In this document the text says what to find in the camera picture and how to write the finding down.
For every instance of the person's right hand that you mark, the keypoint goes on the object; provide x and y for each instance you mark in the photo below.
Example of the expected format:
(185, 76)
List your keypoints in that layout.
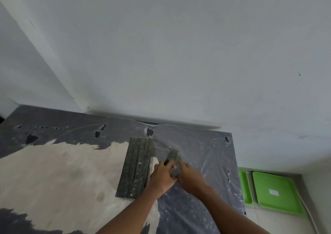
(192, 180)

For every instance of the long dark green wrapped box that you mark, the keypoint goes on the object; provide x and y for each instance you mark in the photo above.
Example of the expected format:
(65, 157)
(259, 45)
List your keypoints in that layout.
(135, 168)

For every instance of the person's left fingers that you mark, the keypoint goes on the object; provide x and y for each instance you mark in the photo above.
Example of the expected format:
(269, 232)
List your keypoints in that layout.
(168, 165)

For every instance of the small dark green block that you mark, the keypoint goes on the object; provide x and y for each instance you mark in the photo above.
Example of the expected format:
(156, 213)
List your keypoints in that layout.
(173, 154)

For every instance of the person's left forearm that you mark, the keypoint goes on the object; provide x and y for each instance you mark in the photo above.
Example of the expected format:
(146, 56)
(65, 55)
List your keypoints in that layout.
(129, 213)

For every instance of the person's right forearm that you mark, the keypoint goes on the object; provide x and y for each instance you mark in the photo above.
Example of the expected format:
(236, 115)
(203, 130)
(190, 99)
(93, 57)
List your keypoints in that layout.
(227, 213)

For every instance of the large green plastic tray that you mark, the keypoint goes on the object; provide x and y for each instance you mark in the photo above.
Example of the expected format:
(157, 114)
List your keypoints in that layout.
(278, 192)

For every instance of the person's left hand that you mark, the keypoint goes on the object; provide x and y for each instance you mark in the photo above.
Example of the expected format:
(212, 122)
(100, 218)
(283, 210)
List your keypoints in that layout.
(161, 179)

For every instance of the person's right fingers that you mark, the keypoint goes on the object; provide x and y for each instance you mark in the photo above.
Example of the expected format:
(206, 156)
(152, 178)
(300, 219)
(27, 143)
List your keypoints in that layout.
(182, 167)

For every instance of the narrow green plastic tray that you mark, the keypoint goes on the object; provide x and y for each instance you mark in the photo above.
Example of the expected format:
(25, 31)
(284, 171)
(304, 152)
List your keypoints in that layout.
(244, 187)

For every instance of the white paper label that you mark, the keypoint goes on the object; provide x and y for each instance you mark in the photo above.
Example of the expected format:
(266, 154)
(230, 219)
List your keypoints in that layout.
(273, 192)

